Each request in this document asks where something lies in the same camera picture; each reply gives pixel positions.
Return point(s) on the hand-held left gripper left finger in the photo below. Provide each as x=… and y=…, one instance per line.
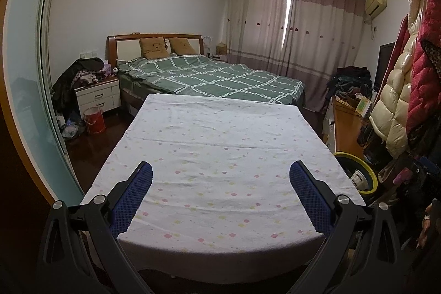
x=132, y=197

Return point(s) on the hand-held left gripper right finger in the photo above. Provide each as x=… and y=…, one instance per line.
x=310, y=197

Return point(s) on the dark bin with yellow rim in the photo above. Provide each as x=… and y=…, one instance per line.
x=345, y=166

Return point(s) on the wooden cabinet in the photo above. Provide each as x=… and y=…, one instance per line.
x=348, y=128

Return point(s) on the red bucket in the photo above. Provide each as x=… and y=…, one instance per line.
x=94, y=121

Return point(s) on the white dotted tablecloth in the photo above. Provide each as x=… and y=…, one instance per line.
x=213, y=159

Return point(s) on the plastic bags on floor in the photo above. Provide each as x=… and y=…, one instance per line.
x=71, y=128

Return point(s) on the green white book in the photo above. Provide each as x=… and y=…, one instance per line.
x=364, y=107

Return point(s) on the white nightstand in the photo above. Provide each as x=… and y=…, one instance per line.
x=98, y=97

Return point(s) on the dark clothes pile on cabinet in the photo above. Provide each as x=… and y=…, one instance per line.
x=349, y=80

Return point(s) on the cream down jacket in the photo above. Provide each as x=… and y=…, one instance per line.
x=396, y=101

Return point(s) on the dark clothes pile on nightstand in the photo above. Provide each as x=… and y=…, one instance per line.
x=72, y=77

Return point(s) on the green checked quilt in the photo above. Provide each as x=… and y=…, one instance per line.
x=213, y=73

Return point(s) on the wooden bed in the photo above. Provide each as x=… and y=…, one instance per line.
x=127, y=49

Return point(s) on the sliding glass door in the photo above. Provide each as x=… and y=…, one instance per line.
x=27, y=90

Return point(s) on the black television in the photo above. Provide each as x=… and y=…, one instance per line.
x=385, y=66

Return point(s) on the brown pillow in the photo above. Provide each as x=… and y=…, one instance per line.
x=154, y=47
x=183, y=45

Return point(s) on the pink beige curtain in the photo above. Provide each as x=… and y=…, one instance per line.
x=324, y=46
x=258, y=25

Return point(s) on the red jacket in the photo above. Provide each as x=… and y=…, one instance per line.
x=425, y=80

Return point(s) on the small cardboard box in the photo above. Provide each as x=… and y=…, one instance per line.
x=221, y=49

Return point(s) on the cream air conditioner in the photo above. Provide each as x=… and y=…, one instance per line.
x=375, y=1

